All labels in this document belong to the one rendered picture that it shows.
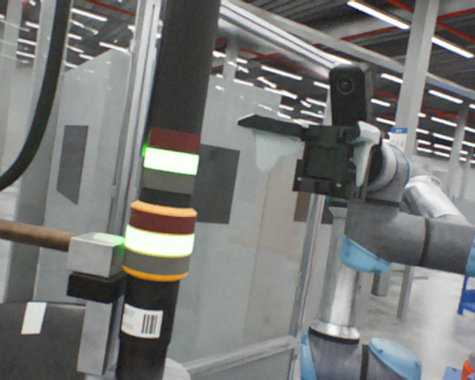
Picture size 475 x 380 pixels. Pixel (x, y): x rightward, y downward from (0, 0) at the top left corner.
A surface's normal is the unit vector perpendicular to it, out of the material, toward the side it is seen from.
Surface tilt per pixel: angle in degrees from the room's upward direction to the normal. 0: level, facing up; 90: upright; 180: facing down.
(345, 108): 118
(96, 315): 90
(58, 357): 46
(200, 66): 90
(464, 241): 69
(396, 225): 55
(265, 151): 94
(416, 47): 90
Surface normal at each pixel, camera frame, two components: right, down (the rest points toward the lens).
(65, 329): 0.18, -0.65
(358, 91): -0.57, 0.43
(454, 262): -0.25, 0.48
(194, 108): 0.73, 0.15
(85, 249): -0.14, 0.03
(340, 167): -0.55, -0.05
